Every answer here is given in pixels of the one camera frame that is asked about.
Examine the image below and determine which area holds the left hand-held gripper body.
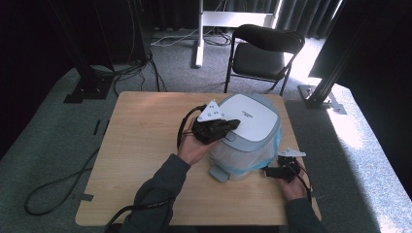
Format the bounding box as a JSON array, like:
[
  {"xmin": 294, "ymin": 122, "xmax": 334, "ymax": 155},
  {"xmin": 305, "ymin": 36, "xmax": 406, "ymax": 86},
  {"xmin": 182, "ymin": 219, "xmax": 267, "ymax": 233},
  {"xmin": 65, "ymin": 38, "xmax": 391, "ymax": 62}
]
[{"xmin": 195, "ymin": 99, "xmax": 227, "ymax": 145}]

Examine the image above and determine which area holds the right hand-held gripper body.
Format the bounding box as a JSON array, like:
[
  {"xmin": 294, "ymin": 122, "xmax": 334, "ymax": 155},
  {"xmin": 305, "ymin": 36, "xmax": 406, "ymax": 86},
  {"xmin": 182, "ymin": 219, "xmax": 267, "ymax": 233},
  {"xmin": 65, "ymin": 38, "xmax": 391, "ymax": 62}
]
[{"xmin": 277, "ymin": 148, "xmax": 306, "ymax": 183}]

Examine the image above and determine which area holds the person's left hand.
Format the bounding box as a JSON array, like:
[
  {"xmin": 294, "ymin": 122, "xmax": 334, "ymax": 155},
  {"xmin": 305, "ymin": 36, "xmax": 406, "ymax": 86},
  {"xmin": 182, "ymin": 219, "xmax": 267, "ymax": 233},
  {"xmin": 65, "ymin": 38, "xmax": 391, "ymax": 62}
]
[{"xmin": 177, "ymin": 134, "xmax": 217, "ymax": 167}]

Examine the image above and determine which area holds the person's right hand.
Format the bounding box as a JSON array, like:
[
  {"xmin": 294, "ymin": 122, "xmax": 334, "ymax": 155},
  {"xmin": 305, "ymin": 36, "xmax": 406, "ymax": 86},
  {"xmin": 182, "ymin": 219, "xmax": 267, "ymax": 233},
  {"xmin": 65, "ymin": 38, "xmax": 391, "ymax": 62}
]
[{"xmin": 278, "ymin": 161, "xmax": 309, "ymax": 202}]

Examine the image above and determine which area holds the clear plastic bin liner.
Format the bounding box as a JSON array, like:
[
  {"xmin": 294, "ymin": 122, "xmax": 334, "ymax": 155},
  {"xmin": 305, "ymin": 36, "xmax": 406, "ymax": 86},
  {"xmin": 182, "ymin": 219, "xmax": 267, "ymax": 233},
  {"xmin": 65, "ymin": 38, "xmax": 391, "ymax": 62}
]
[{"xmin": 207, "ymin": 127, "xmax": 284, "ymax": 178}]

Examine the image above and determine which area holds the black folding chair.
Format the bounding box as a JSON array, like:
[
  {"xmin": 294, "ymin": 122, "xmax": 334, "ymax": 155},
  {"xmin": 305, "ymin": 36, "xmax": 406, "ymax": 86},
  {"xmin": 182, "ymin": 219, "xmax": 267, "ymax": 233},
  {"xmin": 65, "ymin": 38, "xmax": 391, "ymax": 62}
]
[{"xmin": 223, "ymin": 23, "xmax": 306, "ymax": 97}]

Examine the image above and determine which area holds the black stand with silver base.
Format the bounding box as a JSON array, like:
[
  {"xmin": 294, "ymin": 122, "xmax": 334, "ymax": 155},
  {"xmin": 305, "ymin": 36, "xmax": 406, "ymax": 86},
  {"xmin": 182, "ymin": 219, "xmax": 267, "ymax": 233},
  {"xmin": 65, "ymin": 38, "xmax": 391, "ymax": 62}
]
[{"xmin": 297, "ymin": 0, "xmax": 387, "ymax": 116}]

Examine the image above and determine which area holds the black metal stand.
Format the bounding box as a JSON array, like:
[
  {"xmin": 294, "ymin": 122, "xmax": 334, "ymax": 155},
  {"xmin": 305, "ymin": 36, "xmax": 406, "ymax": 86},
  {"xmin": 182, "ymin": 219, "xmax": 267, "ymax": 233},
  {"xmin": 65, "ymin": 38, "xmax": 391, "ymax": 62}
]
[{"xmin": 48, "ymin": 0, "xmax": 115, "ymax": 105}]

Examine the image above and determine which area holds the dark curtain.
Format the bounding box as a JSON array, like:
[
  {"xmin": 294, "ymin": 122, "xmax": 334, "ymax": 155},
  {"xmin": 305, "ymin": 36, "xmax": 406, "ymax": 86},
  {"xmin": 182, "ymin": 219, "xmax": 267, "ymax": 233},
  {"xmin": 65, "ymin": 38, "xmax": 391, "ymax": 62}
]
[{"xmin": 223, "ymin": 0, "xmax": 345, "ymax": 40}]

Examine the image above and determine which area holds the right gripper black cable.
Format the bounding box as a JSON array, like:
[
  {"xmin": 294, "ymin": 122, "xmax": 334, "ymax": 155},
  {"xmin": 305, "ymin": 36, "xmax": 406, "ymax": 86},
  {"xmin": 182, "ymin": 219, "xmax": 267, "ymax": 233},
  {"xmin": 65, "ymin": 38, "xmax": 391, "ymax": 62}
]
[{"xmin": 286, "ymin": 160, "xmax": 314, "ymax": 203}]

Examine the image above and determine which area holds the bundle of black floor cables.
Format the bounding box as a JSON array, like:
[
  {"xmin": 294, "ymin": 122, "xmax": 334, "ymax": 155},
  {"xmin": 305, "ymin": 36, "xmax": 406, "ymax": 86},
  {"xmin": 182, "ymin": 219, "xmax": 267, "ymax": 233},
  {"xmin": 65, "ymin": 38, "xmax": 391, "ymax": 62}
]
[{"xmin": 90, "ymin": 48, "xmax": 169, "ymax": 96}]

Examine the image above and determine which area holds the white desk frame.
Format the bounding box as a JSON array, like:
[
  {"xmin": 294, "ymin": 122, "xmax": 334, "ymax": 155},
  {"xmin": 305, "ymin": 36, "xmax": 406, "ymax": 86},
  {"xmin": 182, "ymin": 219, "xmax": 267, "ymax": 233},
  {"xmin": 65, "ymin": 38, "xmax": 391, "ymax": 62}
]
[{"xmin": 193, "ymin": 0, "xmax": 284, "ymax": 69}]

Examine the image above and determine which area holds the white floor cable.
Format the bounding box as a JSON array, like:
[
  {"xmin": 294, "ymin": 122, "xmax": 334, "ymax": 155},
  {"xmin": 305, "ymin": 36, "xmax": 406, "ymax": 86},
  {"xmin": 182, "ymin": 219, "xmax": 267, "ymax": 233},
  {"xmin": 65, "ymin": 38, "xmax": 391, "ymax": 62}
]
[{"xmin": 150, "ymin": 27, "xmax": 202, "ymax": 48}]

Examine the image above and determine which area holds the long black floor cable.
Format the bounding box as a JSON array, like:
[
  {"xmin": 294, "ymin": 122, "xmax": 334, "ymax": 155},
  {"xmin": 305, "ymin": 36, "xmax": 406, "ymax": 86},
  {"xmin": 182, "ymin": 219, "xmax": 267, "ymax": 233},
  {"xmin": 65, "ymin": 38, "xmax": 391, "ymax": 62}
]
[{"xmin": 23, "ymin": 147, "xmax": 101, "ymax": 216}]

